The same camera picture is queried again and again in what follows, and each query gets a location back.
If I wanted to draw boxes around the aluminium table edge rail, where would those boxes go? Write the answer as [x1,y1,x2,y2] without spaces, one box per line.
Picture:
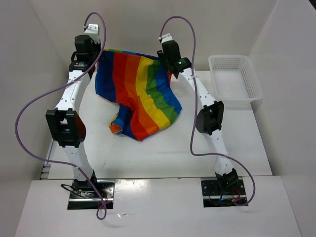
[39,70,78,180]

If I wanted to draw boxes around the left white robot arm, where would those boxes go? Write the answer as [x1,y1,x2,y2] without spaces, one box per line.
[45,34,101,198]

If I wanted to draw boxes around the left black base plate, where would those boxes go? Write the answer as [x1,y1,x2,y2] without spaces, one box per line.
[61,180,115,210]

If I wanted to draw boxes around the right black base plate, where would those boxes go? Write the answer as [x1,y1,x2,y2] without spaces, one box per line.
[201,178,247,208]

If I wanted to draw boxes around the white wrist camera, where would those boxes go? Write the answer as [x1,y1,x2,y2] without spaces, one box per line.
[84,24,100,43]
[158,33,173,44]

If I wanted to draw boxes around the white plastic basket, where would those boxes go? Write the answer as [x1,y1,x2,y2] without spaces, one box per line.
[208,55,263,107]

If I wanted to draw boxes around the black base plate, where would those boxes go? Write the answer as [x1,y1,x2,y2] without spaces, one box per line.
[201,178,247,208]
[61,180,115,210]

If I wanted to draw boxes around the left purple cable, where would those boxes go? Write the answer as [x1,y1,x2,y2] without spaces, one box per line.
[14,12,117,220]

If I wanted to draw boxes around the rainbow striped shorts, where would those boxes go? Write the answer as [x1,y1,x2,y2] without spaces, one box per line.
[95,49,182,141]

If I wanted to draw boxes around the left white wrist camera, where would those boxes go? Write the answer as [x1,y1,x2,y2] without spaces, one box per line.
[84,24,100,43]

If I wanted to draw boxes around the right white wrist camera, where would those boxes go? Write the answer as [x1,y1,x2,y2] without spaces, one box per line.
[158,33,173,44]

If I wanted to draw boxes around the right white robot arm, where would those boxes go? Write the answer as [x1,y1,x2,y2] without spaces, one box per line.
[158,39,238,195]

